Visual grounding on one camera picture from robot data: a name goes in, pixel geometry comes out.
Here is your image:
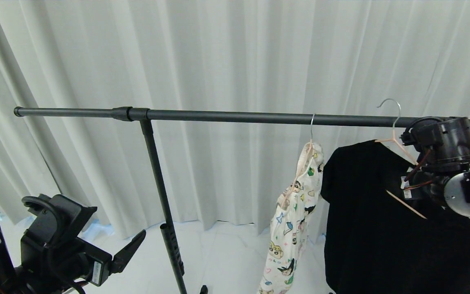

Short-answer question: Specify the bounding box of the white curtain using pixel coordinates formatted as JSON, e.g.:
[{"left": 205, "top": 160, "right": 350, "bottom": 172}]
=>
[{"left": 0, "top": 0, "right": 470, "bottom": 241}]

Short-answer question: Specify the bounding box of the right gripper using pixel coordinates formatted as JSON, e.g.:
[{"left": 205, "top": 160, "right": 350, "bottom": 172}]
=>
[{"left": 400, "top": 169, "right": 446, "bottom": 203}]

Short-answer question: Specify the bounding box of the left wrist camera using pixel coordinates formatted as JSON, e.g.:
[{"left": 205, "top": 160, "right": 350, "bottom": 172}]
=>
[{"left": 21, "top": 194, "right": 98, "bottom": 262}]

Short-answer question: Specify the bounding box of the black garment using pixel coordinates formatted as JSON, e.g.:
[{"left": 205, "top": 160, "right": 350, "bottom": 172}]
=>
[{"left": 321, "top": 140, "right": 470, "bottom": 294}]

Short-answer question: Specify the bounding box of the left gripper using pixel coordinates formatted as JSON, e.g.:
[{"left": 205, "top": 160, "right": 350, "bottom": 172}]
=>
[{"left": 66, "top": 229, "right": 147, "bottom": 287}]

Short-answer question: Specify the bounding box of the black clothes rack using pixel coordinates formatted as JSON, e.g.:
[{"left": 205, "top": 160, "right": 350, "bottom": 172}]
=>
[{"left": 14, "top": 106, "right": 470, "bottom": 294}]

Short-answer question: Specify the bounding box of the pink clothes hanger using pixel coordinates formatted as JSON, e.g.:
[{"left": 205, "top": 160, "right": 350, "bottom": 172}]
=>
[
  {"left": 279, "top": 113, "right": 317, "bottom": 205},
  {"left": 375, "top": 98, "right": 428, "bottom": 220}
]

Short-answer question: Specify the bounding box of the black cable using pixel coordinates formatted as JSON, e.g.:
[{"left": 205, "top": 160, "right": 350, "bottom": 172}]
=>
[
  {"left": 399, "top": 116, "right": 441, "bottom": 145},
  {"left": 21, "top": 195, "right": 86, "bottom": 294}
]

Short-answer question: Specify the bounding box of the cream printed garment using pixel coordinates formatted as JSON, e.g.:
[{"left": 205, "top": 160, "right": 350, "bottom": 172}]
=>
[{"left": 258, "top": 140, "right": 325, "bottom": 294}]

